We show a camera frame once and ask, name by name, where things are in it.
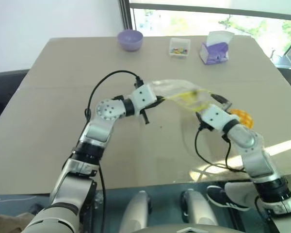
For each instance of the white trouser leg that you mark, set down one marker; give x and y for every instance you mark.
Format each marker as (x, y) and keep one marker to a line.
(238, 190)

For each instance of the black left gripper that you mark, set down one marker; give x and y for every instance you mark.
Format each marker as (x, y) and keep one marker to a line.
(151, 106)

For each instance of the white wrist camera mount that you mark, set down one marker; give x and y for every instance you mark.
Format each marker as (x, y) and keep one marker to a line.
(215, 116)
(143, 95)

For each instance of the silver robot leg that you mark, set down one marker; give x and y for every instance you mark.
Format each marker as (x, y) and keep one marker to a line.
(135, 213)
(198, 208)

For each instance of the clear plastic zip bag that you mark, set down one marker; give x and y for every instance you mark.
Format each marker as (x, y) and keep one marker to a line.
(174, 87)

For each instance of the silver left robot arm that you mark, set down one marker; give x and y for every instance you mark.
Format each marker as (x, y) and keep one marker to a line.
(99, 131)

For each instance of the black sneaker with white stripes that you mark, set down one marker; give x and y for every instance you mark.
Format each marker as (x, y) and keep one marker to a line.
(220, 197)

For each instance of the silver left robot leg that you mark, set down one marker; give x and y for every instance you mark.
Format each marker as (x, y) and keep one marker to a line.
(135, 213)

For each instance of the brown cardboard table cover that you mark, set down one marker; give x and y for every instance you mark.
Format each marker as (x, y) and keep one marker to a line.
(63, 72)

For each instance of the silver right robot leg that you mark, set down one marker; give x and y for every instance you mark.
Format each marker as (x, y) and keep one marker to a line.
(198, 208)

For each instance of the purple tissue box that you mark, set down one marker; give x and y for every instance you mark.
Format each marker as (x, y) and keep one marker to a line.
(215, 49)

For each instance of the purple plastic bowl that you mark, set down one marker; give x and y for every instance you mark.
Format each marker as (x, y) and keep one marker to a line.
(130, 40)

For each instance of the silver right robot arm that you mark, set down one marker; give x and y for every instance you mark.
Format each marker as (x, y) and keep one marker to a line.
(257, 155)

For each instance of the dark grey couch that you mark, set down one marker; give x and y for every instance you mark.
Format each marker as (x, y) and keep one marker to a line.
(4, 97)

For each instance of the clear box with colourful bits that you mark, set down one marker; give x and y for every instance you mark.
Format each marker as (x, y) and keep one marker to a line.
(180, 47)

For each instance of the orange netted snack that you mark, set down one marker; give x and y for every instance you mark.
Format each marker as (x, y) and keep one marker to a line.
(245, 119)

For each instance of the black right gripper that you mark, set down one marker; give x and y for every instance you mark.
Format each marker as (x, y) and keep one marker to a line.
(204, 125)

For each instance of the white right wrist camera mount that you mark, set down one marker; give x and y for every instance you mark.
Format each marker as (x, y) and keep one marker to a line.
(215, 116)

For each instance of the black window frame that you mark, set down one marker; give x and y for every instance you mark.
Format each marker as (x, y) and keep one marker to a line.
(140, 11)

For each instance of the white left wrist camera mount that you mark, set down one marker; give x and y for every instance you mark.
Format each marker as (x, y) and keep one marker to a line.
(143, 95)

